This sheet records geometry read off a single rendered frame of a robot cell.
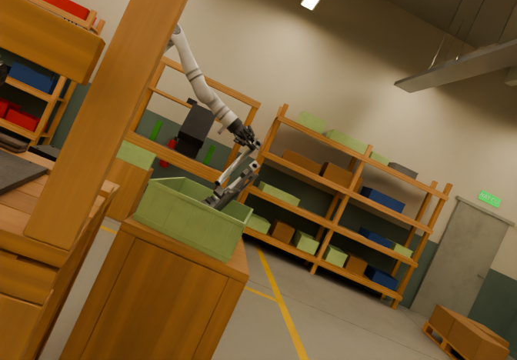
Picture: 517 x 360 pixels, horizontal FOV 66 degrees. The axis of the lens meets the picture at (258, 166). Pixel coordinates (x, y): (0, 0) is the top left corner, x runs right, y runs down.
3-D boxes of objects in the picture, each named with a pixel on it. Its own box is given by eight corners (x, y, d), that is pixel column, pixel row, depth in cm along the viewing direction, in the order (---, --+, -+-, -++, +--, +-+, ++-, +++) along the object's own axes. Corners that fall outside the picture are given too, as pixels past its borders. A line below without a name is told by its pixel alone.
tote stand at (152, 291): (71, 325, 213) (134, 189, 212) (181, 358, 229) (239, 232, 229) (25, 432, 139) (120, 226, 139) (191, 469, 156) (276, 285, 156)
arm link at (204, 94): (201, 106, 178) (185, 78, 176) (205, 105, 186) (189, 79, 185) (214, 98, 177) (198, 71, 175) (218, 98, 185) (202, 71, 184)
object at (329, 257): (396, 311, 635) (455, 183, 634) (223, 235, 599) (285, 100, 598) (382, 298, 688) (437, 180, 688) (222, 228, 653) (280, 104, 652)
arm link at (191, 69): (208, 69, 180) (199, 77, 186) (177, 15, 176) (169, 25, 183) (192, 76, 174) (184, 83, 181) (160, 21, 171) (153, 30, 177)
